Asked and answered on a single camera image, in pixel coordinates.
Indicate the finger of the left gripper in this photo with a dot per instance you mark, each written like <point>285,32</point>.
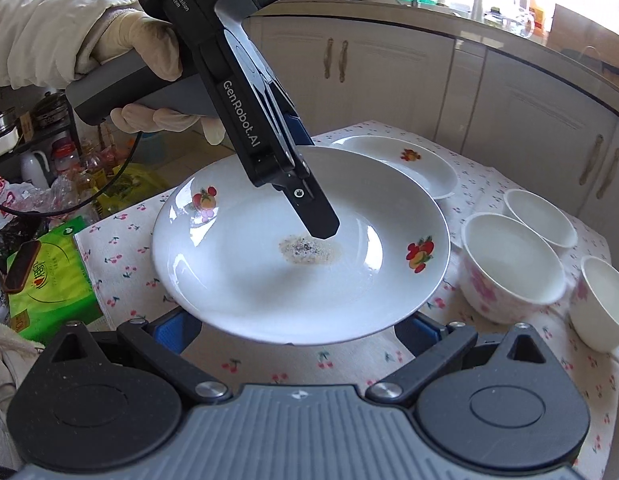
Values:
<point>285,131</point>
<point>311,205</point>

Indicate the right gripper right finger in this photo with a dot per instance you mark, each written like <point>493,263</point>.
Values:
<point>437,351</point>

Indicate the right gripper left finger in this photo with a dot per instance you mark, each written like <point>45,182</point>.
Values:
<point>156,347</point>

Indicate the stained fruit plate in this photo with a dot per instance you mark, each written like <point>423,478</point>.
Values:
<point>238,258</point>

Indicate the pink floral bowl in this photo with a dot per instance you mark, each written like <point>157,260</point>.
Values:
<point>507,272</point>

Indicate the white bowl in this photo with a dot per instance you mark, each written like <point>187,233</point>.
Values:
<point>542,217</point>
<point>594,308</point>

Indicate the beige sleeve forearm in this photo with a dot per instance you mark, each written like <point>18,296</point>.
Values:
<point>50,43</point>

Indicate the white kitchen cabinets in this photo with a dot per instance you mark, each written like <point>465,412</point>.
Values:
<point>536,128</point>

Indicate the white gloved left hand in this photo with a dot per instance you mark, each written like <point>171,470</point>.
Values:
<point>144,81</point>

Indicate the green tissue package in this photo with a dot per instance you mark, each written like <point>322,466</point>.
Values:
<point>47,285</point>

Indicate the wooden cutting board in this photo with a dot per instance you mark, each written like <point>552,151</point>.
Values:
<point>584,40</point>

